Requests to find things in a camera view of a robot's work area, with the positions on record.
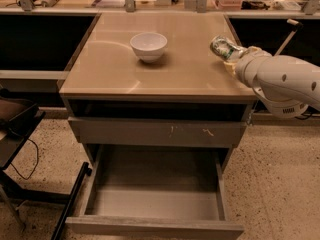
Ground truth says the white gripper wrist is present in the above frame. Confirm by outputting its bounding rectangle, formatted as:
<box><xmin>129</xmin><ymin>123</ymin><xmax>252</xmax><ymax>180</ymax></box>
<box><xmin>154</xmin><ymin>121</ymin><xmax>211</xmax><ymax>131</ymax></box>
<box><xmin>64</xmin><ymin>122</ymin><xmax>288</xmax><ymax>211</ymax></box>
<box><xmin>224</xmin><ymin>46</ymin><xmax>271</xmax><ymax>87</ymax></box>

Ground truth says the silver green 7up can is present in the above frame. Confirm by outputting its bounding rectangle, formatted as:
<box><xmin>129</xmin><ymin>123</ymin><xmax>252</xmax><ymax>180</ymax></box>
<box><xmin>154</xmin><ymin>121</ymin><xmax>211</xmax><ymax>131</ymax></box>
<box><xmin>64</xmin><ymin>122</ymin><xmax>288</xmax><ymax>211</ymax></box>
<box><xmin>209</xmin><ymin>35</ymin><xmax>247</xmax><ymax>62</ymax></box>

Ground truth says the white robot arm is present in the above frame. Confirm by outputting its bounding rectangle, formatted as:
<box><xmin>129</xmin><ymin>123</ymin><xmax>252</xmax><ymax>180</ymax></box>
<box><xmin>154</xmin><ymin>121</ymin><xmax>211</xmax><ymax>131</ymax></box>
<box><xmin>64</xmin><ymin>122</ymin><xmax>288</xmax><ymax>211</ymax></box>
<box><xmin>226</xmin><ymin>47</ymin><xmax>320</xmax><ymax>118</ymax></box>

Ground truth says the grey drawer cabinet with counter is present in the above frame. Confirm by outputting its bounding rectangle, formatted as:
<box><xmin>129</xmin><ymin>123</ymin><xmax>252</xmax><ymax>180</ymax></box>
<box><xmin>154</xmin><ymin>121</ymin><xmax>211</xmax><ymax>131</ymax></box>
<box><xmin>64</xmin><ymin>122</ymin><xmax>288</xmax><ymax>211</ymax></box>
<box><xmin>60</xmin><ymin>12</ymin><xmax>255</xmax><ymax>165</ymax></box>

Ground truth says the closed grey top drawer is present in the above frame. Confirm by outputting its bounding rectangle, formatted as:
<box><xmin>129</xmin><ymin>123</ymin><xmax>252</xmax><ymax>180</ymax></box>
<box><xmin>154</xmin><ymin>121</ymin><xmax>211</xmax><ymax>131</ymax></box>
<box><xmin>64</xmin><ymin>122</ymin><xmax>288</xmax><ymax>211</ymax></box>
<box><xmin>68</xmin><ymin>117</ymin><xmax>246</xmax><ymax>148</ymax></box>

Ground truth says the open grey middle drawer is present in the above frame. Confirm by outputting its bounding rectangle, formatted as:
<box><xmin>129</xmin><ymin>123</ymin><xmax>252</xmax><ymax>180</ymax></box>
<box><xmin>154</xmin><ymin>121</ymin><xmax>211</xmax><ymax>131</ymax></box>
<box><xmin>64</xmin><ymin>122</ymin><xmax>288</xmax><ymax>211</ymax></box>
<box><xmin>67</xmin><ymin>145</ymin><xmax>244</xmax><ymax>240</ymax></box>

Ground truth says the white stick with dark tip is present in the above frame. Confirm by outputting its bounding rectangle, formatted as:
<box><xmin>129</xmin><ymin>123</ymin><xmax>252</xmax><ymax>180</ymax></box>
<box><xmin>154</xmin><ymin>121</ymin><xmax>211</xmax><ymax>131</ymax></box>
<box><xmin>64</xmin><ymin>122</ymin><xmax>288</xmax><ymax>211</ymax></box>
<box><xmin>275</xmin><ymin>19</ymin><xmax>303</xmax><ymax>56</ymax></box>

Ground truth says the white ceramic bowl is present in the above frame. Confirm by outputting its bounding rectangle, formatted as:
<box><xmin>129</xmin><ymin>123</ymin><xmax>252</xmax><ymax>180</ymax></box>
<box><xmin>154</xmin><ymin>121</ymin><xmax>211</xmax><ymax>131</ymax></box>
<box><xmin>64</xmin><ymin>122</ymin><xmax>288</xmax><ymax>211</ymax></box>
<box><xmin>130</xmin><ymin>32</ymin><xmax>168</xmax><ymax>63</ymax></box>

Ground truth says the black cart on left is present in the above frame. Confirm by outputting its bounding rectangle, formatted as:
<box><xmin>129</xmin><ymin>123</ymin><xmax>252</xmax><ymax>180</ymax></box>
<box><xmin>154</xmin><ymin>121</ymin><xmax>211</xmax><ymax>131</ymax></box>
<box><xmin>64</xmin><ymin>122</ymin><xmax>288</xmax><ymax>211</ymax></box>
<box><xmin>0</xmin><ymin>87</ymin><xmax>92</xmax><ymax>240</ymax></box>

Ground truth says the grey metal railing frame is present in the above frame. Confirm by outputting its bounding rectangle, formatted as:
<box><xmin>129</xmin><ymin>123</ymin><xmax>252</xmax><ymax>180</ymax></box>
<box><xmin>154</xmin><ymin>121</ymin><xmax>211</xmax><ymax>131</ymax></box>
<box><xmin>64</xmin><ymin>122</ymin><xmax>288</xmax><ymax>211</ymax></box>
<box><xmin>0</xmin><ymin>0</ymin><xmax>320</xmax><ymax>18</ymax></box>

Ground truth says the black cable on floor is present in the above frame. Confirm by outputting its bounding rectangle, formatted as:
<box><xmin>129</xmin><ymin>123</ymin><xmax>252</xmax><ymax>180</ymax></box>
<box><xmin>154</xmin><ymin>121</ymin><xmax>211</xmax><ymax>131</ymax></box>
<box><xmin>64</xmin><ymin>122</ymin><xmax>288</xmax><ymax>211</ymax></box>
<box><xmin>9</xmin><ymin>137</ymin><xmax>40</xmax><ymax>181</ymax></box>

